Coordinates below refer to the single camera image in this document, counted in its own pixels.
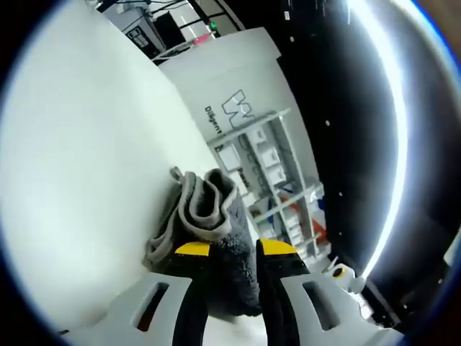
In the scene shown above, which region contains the grey towel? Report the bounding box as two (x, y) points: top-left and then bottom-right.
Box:
(143, 166), (263, 318)

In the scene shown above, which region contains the grey metal shelf rack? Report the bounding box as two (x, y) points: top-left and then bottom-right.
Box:
(214, 107), (329, 270)

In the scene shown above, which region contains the row of white storage bins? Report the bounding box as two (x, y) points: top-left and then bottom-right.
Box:
(218, 125), (318, 253)

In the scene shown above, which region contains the ceiling light strip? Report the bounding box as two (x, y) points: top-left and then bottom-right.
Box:
(344, 0), (413, 285)

